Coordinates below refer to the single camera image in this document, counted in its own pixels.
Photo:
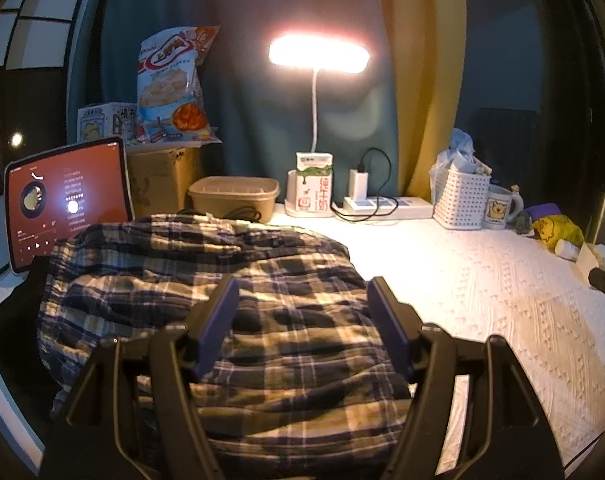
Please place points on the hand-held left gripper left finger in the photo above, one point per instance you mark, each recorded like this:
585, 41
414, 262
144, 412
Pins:
217, 320

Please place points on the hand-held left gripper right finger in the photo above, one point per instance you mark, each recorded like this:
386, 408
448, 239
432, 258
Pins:
390, 325

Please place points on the plaid flannel shirt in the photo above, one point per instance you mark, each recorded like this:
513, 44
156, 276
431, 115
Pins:
292, 310

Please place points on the small white bottle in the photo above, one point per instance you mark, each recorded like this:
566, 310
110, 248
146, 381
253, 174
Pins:
567, 249

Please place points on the yellow plush toy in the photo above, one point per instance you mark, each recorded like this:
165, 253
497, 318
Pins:
560, 230

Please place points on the purple object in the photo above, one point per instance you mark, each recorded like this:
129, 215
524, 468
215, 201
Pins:
545, 210

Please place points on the white textured bedspread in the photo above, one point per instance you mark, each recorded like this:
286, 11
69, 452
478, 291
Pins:
482, 290

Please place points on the white power strip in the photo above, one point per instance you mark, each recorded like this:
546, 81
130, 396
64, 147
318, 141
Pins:
407, 206

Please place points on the brown plastic container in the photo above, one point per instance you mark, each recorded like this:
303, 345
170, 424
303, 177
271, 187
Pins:
232, 197

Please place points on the white cartoon mug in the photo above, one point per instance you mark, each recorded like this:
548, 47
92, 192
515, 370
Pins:
497, 209

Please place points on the white usb charger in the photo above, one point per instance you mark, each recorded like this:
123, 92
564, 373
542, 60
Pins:
358, 184

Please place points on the cardboard box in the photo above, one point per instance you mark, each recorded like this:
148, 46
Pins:
162, 180

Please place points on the milk carton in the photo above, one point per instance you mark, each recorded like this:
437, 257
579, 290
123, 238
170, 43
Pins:
314, 180

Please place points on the plastic bag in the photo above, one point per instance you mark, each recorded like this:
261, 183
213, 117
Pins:
460, 147

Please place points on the tablet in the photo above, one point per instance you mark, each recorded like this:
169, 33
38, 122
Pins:
67, 200

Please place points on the teal curtain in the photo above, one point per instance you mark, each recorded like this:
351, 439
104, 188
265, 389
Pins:
242, 125

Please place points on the dark cloth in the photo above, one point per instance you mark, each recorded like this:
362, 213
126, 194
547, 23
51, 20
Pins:
12, 345

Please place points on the small printed box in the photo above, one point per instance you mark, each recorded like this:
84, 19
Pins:
107, 120

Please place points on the snack bag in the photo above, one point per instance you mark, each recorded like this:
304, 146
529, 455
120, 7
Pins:
172, 90

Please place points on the yellow curtain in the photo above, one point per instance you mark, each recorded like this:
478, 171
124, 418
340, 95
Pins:
422, 85

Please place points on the white desk lamp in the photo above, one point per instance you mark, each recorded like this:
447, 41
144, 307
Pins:
318, 52

